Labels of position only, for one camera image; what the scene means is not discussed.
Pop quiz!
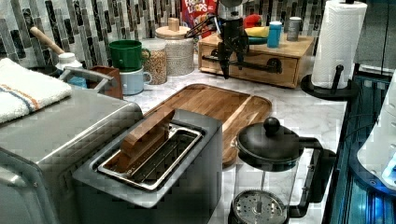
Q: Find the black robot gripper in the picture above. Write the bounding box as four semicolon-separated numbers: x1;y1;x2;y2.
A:
218;18;248;79

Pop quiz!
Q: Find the wooden drawer box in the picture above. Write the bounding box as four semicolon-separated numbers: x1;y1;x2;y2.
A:
197;32;316;90

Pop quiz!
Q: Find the teal blue plate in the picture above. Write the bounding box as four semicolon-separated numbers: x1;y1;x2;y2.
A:
248;36;267;45

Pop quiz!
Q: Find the red toy fruit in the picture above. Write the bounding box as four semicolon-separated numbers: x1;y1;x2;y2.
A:
243;14;262;29

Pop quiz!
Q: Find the blue cylindrical shaker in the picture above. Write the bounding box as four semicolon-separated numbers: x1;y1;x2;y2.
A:
267;21;282;48

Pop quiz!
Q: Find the white ceramic jar wooden lid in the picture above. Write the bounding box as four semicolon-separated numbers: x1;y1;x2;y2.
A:
155;18;194;77

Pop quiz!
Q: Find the wooden cutting board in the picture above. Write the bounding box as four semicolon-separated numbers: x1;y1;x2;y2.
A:
146;84;272;168

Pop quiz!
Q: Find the Froot Loops cereal box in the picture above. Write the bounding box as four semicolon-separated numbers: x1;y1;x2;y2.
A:
180;0;218;38

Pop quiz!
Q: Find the grey cylindrical shaker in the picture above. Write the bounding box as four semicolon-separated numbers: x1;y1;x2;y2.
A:
287;17;302;42

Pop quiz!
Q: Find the glass jar of grains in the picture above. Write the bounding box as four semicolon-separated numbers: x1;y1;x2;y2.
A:
142;38;167;85

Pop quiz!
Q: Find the light blue mug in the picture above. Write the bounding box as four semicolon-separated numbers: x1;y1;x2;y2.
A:
120;68;152;95

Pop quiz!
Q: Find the green mug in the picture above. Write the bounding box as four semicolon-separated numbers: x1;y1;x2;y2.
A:
109;39;151;72

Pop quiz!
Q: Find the wooden toast slice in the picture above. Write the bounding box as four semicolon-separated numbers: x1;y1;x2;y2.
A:
120;106;175;158

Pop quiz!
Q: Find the black glass French press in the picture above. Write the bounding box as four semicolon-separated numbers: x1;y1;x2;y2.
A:
228;117;336;224

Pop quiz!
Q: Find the white paper towel roll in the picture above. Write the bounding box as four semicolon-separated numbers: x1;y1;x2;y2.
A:
311;0;367;89

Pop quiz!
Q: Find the brown wooden box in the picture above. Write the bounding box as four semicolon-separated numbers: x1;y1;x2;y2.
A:
85;64;124;100

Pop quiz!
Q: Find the black paper towel holder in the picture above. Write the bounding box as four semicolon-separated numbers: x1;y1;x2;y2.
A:
300;64;360;102

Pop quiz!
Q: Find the grey toaster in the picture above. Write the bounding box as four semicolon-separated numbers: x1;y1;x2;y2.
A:
73;109;222;224

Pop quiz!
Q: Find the white striped towel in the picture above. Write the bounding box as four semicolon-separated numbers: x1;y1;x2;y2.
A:
0;58;72;123

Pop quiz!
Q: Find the stainless steel toaster oven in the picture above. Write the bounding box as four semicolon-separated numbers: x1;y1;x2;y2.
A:
0;90;143;224

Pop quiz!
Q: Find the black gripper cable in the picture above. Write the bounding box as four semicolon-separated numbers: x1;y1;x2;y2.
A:
184;14;219;39

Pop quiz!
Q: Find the black drawer handle bar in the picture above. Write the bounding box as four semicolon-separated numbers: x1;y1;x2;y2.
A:
201;49;282;74

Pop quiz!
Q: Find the metal rack handle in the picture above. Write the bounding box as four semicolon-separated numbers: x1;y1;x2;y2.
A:
59;67;117;93

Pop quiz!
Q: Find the wooden handled white utensil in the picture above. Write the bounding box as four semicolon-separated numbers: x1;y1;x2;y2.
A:
30;26;82;70

